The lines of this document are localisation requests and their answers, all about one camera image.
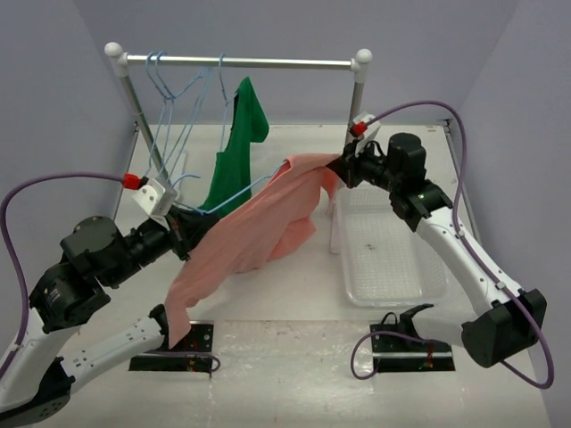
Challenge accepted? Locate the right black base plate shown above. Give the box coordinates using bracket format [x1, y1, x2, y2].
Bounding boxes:
[371, 334, 456, 373]

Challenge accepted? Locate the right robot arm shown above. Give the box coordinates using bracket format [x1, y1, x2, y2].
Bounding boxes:
[328, 133, 552, 368]

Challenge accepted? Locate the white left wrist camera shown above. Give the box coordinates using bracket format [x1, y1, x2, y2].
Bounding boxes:
[133, 178, 178, 227]

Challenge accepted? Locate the blue hanger of pink shirt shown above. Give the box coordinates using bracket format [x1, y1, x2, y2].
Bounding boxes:
[171, 160, 291, 215]

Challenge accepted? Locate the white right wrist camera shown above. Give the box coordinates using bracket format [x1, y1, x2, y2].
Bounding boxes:
[347, 111, 380, 143]

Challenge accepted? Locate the clear plastic tray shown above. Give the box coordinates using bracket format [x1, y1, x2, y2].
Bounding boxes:
[335, 185, 450, 308]

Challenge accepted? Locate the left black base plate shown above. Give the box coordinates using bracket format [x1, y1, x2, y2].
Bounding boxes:
[128, 323, 220, 375]

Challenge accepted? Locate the white metal clothes rack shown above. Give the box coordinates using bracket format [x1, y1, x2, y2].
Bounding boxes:
[104, 41, 374, 255]

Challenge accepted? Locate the pink t shirt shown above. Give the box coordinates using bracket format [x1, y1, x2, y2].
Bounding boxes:
[164, 153, 338, 348]

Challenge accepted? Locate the blue hanger of green shirt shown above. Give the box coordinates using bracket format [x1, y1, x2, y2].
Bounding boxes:
[218, 53, 231, 141]

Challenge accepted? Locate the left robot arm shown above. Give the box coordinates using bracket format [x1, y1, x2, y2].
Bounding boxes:
[1, 207, 219, 427]

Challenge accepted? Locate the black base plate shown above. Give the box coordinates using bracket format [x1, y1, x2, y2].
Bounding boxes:
[128, 323, 220, 375]
[371, 334, 456, 373]

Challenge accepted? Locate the green t shirt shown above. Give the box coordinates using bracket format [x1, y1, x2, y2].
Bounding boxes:
[199, 77, 269, 218]

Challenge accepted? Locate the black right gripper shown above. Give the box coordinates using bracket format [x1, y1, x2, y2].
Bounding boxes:
[329, 135, 402, 192]

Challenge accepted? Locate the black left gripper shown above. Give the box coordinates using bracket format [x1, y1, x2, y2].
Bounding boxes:
[103, 202, 220, 286]

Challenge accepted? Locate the empty blue wire hanger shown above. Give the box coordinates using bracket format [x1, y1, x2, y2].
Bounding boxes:
[145, 51, 186, 179]

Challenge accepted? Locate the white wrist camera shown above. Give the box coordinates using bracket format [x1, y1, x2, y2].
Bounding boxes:
[133, 178, 178, 227]
[347, 111, 380, 143]

